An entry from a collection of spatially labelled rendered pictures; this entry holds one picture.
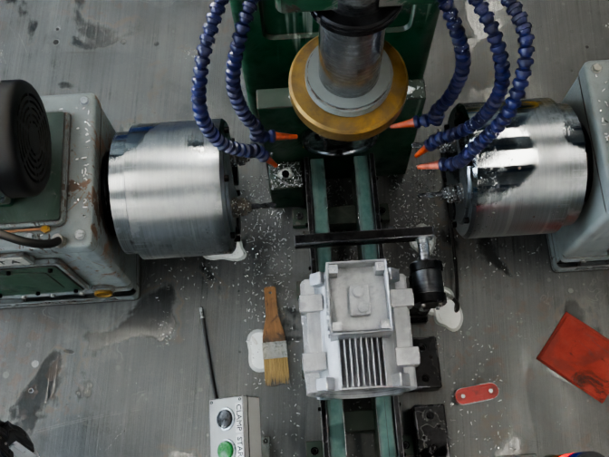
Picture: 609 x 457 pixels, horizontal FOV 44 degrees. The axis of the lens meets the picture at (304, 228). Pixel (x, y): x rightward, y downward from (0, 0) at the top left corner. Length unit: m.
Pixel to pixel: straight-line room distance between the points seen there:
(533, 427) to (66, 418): 0.92
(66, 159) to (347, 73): 0.53
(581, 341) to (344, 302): 0.57
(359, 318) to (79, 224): 0.49
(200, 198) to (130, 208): 0.12
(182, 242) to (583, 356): 0.83
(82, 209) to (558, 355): 0.96
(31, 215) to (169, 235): 0.23
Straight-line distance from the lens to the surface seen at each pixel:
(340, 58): 1.02
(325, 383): 1.25
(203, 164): 1.29
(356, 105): 1.10
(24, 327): 1.68
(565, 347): 1.62
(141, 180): 1.30
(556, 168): 1.34
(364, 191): 1.52
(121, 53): 1.86
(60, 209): 1.31
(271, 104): 1.35
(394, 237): 1.37
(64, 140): 1.36
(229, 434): 1.27
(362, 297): 1.24
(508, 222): 1.37
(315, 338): 1.29
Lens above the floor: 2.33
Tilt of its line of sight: 71 degrees down
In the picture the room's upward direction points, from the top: 3 degrees counter-clockwise
